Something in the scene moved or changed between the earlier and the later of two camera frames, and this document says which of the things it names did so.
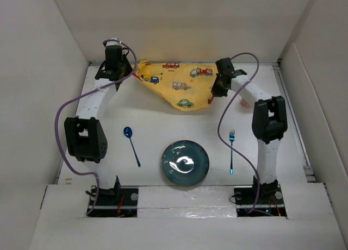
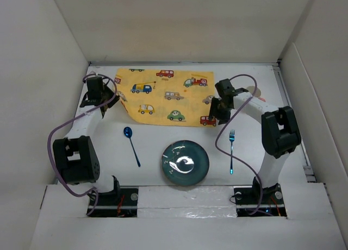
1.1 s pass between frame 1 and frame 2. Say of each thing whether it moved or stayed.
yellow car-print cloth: moved
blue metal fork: stayed
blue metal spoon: stayed
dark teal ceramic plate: stayed
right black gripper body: moved
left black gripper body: moved
